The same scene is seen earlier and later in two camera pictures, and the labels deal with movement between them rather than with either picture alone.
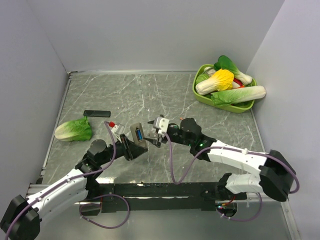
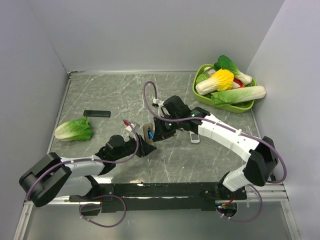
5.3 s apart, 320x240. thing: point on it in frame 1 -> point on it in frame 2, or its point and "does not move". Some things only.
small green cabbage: (202, 77) does not move
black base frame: (131, 196) does not move
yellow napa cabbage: (221, 80) does not move
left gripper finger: (137, 150) -> (148, 148)
